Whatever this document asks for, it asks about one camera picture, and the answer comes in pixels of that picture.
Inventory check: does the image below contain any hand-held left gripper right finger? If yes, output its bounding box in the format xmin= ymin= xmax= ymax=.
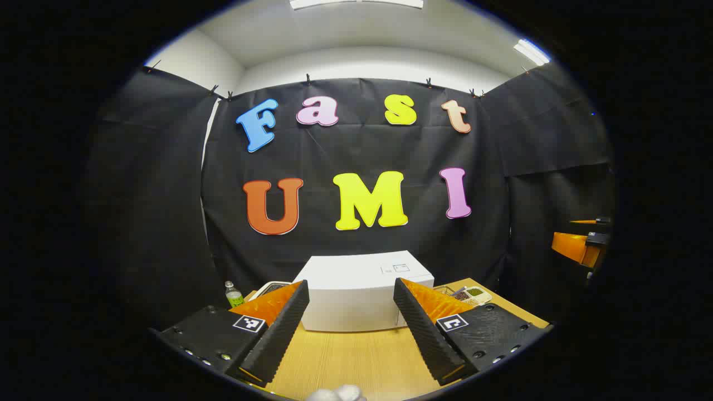
xmin=393 ymin=277 xmax=555 ymax=386

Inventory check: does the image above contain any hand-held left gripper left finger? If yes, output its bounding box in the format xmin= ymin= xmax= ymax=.
xmin=159 ymin=280 xmax=310 ymax=389

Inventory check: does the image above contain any white microwave oven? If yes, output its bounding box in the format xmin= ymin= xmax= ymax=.
xmin=294 ymin=250 xmax=435 ymax=333

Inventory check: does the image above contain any white toaster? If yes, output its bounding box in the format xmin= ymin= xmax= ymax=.
xmin=248 ymin=281 xmax=291 ymax=301

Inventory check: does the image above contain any white divided snack tray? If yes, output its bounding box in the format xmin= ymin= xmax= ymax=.
xmin=451 ymin=286 xmax=494 ymax=308

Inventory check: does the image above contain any ceiling light panel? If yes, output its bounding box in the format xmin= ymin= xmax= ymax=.
xmin=514 ymin=39 xmax=551 ymax=66
xmin=290 ymin=0 xmax=424 ymax=10

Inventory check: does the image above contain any black backdrop cloth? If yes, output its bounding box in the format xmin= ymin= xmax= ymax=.
xmin=84 ymin=64 xmax=616 ymax=335

